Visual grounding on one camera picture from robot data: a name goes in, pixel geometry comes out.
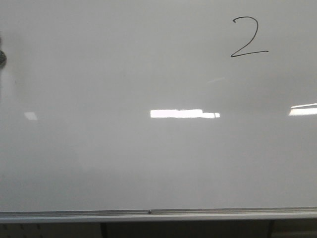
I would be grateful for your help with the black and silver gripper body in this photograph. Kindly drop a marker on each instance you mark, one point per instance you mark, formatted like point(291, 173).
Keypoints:
point(2, 56)

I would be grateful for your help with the aluminium whiteboard bottom frame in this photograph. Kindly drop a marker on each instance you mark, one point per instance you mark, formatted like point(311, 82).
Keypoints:
point(156, 215)

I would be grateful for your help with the white whiteboard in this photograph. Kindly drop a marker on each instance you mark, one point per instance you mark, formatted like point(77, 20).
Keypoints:
point(157, 104)

